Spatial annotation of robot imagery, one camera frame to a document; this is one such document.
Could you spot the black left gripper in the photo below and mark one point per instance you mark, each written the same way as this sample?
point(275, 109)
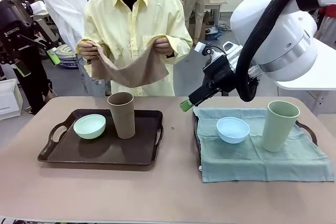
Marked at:
point(13, 37)

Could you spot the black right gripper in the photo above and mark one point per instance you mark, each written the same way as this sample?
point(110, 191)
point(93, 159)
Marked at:
point(220, 73)

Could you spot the beige cloth mat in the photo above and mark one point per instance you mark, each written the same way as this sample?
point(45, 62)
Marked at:
point(136, 73)

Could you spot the teal cloth mat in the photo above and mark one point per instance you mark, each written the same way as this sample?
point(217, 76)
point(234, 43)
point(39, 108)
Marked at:
point(262, 163)

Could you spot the person's left forearm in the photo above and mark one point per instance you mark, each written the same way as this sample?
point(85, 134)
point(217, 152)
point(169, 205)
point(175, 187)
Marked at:
point(181, 43)

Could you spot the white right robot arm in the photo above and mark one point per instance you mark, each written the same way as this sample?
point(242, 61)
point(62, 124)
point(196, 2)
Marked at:
point(286, 30)

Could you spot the person's right forearm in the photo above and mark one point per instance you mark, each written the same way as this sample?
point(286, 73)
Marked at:
point(84, 24)

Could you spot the person's right hand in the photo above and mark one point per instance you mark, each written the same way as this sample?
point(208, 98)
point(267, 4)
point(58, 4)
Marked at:
point(86, 49)

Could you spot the person's left hand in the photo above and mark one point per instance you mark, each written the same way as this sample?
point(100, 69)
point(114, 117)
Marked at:
point(164, 47)

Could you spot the person in black trousers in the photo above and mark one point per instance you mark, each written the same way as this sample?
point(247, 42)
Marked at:
point(34, 85)

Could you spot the white storage box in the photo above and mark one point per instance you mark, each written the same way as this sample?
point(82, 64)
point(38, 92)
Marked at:
point(9, 100)

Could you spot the light blue bowl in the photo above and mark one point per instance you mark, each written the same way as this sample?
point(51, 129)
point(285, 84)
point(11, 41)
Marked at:
point(232, 133)

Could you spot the person in white lab coat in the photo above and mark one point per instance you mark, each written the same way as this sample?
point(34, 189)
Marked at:
point(65, 6)

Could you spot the tall beige cup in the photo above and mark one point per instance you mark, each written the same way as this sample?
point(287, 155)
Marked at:
point(123, 121)

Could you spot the mint green bowl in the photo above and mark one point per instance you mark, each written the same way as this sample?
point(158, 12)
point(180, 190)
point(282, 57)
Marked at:
point(90, 130)

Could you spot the tall pale green cup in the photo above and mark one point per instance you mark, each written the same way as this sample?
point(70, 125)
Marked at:
point(277, 132)

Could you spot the wooden workbench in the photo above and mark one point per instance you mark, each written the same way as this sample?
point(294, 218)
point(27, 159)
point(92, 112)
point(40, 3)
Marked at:
point(215, 3)

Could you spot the person in yellow shirt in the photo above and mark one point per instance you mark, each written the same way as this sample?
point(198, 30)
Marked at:
point(134, 19)

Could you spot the white side table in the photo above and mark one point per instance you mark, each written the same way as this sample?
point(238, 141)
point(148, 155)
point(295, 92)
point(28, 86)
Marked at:
point(309, 87)

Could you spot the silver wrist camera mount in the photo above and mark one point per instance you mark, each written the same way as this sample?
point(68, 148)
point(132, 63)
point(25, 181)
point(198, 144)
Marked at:
point(231, 48)

